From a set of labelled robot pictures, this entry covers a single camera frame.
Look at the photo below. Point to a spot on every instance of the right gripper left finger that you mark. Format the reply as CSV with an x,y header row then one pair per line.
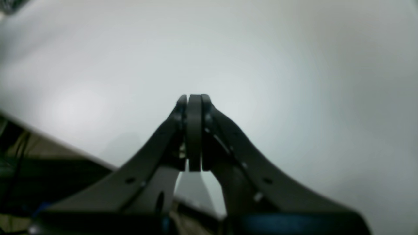
x,y
133,200

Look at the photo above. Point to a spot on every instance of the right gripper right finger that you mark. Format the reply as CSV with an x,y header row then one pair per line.
x,y
259,198

